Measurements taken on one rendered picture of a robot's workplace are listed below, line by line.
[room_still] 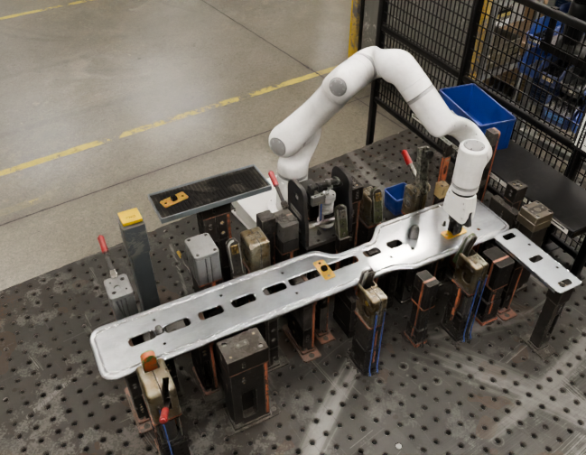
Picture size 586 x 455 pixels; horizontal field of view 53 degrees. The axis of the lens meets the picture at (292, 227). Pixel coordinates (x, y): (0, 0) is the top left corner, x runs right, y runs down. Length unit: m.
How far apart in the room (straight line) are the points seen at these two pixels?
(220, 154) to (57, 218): 1.16
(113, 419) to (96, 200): 2.18
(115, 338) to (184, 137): 2.83
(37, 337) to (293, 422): 0.93
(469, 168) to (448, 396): 0.71
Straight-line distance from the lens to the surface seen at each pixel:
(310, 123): 2.04
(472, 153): 1.80
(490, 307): 2.13
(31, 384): 2.10
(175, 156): 4.20
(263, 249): 1.82
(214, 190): 1.90
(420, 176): 2.06
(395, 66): 1.78
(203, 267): 1.77
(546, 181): 2.33
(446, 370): 2.03
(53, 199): 4.03
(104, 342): 1.73
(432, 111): 1.79
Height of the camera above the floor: 2.29
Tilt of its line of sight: 41 degrees down
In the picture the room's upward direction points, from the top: straight up
